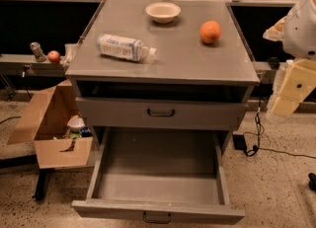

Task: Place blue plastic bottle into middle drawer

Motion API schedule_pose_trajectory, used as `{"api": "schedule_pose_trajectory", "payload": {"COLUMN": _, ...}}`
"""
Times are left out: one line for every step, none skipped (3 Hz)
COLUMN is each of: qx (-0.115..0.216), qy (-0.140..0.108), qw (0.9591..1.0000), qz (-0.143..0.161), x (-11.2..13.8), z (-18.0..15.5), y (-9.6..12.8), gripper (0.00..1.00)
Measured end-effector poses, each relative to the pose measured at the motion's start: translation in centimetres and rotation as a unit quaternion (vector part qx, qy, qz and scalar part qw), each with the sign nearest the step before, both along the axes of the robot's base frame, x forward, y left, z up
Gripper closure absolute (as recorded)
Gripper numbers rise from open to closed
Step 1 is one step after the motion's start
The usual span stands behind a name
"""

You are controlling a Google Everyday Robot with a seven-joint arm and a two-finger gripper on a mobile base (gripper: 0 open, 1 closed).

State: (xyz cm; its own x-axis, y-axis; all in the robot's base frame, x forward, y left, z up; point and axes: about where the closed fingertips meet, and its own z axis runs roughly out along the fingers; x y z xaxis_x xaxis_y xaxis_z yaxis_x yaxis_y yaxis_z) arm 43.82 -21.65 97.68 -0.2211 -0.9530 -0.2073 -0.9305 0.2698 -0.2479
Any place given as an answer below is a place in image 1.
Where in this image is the red apple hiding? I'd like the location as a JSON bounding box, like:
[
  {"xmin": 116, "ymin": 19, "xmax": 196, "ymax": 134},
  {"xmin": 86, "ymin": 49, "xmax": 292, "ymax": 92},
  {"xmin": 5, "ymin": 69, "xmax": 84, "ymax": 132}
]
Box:
[{"xmin": 47, "ymin": 50, "xmax": 61, "ymax": 63}]

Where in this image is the white bowl in box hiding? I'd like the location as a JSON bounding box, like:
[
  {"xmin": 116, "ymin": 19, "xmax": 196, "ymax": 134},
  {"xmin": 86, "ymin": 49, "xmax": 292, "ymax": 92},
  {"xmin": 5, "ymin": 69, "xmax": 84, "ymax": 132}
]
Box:
[{"xmin": 67, "ymin": 117, "xmax": 85, "ymax": 132}]

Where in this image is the orange fruit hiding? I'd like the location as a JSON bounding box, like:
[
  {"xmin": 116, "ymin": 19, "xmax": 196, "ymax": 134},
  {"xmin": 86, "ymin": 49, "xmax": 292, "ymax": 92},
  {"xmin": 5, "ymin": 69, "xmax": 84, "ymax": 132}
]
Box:
[{"xmin": 199, "ymin": 21, "xmax": 221, "ymax": 44}]

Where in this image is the black power adapter with cable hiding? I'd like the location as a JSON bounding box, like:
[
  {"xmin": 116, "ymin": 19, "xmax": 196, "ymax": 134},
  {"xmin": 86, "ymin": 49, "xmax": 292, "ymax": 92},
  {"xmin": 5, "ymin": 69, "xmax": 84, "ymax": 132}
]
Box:
[{"xmin": 232, "ymin": 99, "xmax": 316, "ymax": 161}]

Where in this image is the clear blue-labelled plastic bottle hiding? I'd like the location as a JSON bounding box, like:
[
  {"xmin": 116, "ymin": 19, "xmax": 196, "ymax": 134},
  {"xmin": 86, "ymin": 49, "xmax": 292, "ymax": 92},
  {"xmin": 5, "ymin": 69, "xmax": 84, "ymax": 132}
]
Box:
[{"xmin": 97, "ymin": 34, "xmax": 157, "ymax": 62}]

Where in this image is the grey drawer cabinet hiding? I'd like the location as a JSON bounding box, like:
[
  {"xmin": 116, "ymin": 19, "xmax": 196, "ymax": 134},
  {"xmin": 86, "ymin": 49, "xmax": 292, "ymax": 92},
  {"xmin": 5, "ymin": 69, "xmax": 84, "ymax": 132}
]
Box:
[{"xmin": 66, "ymin": 0, "xmax": 259, "ymax": 145}]

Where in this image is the small grey figurine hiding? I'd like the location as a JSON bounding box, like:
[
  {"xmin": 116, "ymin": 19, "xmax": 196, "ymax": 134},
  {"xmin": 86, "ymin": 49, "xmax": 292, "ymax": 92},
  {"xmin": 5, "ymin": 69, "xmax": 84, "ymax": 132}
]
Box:
[{"xmin": 30, "ymin": 42, "xmax": 46, "ymax": 62}]

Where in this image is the open grey lower drawer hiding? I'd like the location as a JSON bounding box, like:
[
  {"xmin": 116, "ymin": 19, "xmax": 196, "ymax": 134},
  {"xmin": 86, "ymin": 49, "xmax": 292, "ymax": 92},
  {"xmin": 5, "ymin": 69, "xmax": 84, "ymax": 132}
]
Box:
[{"xmin": 72, "ymin": 127, "xmax": 245, "ymax": 224}]

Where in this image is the open cardboard box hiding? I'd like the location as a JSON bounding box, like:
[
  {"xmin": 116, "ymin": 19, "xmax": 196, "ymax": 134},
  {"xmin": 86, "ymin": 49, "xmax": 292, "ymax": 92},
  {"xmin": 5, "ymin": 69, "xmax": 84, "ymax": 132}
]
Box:
[{"xmin": 8, "ymin": 80, "xmax": 93, "ymax": 169}]

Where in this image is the black phone on shelf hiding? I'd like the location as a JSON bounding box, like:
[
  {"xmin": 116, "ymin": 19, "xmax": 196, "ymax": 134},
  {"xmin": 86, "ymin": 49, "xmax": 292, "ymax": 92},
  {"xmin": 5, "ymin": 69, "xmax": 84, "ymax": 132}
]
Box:
[{"xmin": 267, "ymin": 57, "xmax": 279, "ymax": 70}]

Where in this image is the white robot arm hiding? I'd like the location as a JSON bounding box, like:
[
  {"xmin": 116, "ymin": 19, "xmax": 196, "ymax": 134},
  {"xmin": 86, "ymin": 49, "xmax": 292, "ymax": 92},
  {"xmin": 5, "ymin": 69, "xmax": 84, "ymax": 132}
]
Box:
[{"xmin": 263, "ymin": 0, "xmax": 316, "ymax": 122}]

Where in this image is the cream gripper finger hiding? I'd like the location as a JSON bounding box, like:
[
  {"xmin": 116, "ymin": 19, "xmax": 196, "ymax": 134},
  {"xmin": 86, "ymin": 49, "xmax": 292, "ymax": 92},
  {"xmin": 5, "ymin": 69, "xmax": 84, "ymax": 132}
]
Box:
[
  {"xmin": 263, "ymin": 18, "xmax": 285, "ymax": 41},
  {"xmin": 270, "ymin": 58, "xmax": 316, "ymax": 117}
]

